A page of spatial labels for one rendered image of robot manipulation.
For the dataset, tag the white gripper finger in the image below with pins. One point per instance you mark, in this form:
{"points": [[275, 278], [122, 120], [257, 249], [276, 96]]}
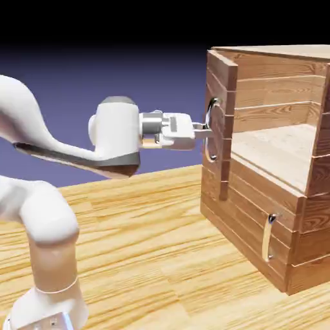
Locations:
{"points": [[198, 126], [202, 133]]}

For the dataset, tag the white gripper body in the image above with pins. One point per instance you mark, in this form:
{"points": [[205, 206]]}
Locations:
{"points": [[180, 134]]}

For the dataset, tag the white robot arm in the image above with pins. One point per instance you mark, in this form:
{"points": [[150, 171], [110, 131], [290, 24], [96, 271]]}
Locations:
{"points": [[51, 221]]}

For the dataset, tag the wooden cabinet door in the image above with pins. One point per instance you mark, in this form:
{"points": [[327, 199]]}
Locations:
{"points": [[247, 206], [219, 74]]}

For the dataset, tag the light wood cabinet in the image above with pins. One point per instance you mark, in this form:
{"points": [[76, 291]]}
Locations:
{"points": [[273, 149]]}

